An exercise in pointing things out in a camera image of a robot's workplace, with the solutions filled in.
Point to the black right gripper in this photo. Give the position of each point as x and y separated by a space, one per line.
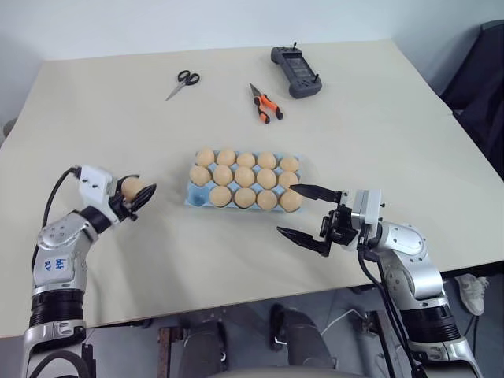
340 226

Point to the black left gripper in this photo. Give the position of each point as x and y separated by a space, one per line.
118 205

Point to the beige egg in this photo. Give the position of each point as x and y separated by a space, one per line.
132 188
267 199
244 197
266 177
243 176
226 156
291 202
220 196
205 156
245 160
222 175
266 159
287 179
288 164
199 175

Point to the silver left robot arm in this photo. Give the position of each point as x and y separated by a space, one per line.
59 252

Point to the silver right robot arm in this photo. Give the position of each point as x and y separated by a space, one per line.
413 260

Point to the blue egg tray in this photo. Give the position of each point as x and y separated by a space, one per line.
197 197

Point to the large dark rounded shape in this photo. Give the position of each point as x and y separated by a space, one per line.
303 338

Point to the orange and black pliers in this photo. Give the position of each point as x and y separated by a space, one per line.
264 105

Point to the grey object at table side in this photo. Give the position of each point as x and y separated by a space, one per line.
4 128

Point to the grey handheld remote controller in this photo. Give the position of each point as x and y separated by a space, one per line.
297 71

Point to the small dark rounded shape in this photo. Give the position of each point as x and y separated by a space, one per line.
204 342

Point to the white sneaker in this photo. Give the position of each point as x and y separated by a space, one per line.
472 293

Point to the black chair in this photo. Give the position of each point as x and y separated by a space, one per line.
478 78

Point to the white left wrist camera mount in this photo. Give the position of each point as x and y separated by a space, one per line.
93 184

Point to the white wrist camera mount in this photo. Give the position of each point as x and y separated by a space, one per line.
93 184
370 204

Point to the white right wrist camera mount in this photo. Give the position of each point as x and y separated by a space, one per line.
370 204

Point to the rusty brown metal bracket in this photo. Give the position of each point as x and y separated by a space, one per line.
164 350

